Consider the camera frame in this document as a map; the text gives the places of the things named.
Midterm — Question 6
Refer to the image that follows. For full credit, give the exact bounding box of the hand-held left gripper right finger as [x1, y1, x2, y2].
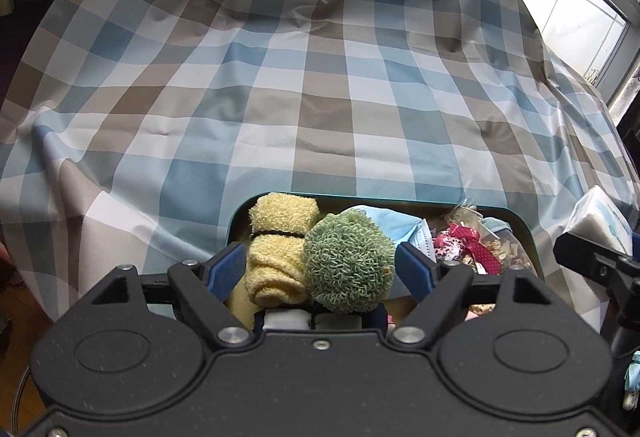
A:
[387, 242, 552, 349]

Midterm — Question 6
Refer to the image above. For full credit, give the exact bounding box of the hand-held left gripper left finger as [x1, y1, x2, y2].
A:
[84, 242, 252, 349]

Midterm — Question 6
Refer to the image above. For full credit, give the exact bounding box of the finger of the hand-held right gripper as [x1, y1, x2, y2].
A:
[554, 231, 640, 314]

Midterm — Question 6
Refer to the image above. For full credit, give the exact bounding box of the teal tin box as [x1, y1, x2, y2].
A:
[222, 191, 546, 324]

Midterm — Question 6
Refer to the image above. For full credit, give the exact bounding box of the small white tissue pack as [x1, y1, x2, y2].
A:
[570, 186, 636, 255]

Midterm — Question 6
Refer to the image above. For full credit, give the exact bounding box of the blue face mask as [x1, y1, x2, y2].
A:
[345, 204, 433, 258]

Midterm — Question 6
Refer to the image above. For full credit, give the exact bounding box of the yellow towel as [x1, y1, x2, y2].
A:
[247, 192, 321, 305]

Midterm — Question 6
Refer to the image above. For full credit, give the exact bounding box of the green scrubber ball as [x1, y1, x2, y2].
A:
[301, 210, 397, 315]

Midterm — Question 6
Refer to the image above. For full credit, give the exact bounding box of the clear dried flower bag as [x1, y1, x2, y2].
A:
[470, 212, 533, 275]

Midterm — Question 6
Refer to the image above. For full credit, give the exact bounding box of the large white tissue pack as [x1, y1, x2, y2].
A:
[262, 308, 365, 331]

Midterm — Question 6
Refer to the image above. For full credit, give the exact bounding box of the pale blue small object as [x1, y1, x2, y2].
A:
[622, 351, 640, 410]

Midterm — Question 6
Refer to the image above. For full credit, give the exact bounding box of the checked tablecloth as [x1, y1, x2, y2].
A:
[0, 0, 640, 333]

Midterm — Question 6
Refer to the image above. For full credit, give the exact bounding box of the window frame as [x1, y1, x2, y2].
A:
[475, 0, 640, 110]

